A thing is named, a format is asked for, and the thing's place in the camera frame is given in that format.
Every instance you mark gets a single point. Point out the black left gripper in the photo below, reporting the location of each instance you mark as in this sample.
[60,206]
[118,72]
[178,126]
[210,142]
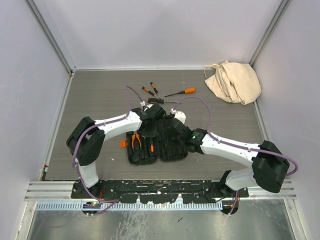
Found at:
[151,134]

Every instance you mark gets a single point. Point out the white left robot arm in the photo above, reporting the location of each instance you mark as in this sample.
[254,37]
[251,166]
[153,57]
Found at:
[86,140]

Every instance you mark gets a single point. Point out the beige cloth bag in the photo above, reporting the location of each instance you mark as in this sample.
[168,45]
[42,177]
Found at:
[234,82]

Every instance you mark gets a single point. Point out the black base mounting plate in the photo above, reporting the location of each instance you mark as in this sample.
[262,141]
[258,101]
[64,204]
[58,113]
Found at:
[160,191]

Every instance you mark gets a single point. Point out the small precision screwdriver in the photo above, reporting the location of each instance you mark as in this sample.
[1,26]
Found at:
[155,90]
[148,91]

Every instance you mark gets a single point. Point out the black plastic tool case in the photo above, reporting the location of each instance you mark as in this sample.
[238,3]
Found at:
[166,148]

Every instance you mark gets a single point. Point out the black handled screwdriver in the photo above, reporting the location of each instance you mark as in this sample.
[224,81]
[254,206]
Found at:
[159,101]

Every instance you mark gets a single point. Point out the orange black pliers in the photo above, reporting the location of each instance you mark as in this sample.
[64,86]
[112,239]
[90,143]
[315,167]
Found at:
[136,143]

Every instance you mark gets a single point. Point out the small precision screwdriver left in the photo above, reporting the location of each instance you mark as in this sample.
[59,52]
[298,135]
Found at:
[148,91]

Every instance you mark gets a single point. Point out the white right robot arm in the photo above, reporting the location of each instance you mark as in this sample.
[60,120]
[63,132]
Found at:
[266,167]

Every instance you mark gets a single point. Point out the orange handled screwdriver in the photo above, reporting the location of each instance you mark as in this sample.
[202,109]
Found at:
[185,91]

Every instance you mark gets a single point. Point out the slotted grey cable duct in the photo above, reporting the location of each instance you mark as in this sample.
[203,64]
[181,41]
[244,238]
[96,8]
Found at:
[93,206]

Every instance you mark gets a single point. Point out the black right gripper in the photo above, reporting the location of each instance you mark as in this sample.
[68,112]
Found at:
[169,141]

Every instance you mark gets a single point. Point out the small precision screwdriver right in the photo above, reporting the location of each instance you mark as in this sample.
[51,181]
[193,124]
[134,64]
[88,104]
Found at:
[155,90]

